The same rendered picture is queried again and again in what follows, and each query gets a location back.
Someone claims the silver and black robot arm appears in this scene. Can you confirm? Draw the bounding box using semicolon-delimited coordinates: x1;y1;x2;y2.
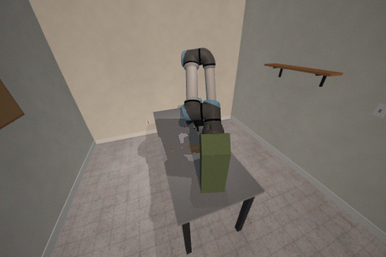
181;48;224;134

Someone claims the tan square mat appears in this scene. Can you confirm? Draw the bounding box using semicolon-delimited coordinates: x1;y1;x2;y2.
188;143;200;154

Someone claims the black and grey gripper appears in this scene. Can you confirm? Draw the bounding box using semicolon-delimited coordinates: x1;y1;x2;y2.
193;120;204;137

